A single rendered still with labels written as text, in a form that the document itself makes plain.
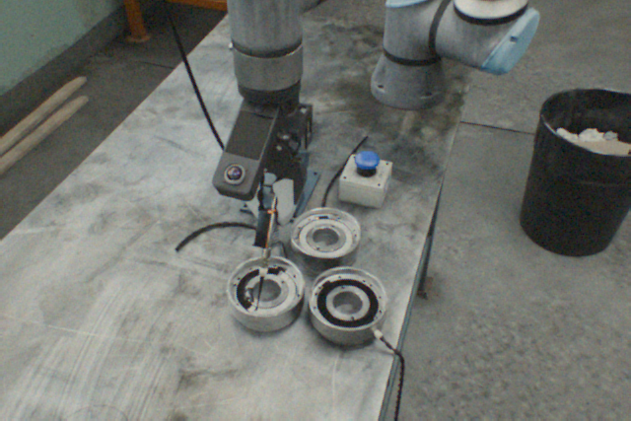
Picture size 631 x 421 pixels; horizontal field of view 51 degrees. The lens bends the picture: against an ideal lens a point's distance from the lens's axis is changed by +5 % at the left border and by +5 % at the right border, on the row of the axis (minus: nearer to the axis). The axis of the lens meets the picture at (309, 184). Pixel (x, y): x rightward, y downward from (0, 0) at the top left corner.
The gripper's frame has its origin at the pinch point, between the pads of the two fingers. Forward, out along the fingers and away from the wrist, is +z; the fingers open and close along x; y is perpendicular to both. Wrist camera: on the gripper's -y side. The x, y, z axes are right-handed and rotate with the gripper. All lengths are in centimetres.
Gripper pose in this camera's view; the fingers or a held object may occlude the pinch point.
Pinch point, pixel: (270, 219)
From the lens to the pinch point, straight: 82.1
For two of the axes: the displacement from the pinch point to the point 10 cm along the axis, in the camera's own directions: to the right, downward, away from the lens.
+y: 3.0, -6.2, 7.2
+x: -9.5, -2.0, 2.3
